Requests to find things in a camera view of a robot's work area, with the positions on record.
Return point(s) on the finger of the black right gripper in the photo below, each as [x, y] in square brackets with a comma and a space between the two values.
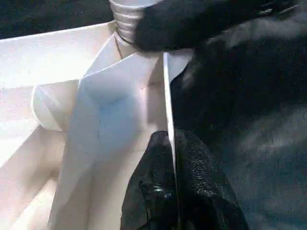
[180, 24]

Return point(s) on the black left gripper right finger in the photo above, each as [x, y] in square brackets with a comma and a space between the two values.
[204, 191]

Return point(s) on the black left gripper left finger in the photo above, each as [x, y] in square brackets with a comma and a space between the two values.
[151, 191]

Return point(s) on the white plastic table leg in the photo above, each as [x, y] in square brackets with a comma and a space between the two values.
[124, 21]

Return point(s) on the white plastic table top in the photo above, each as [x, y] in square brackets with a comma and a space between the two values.
[48, 60]

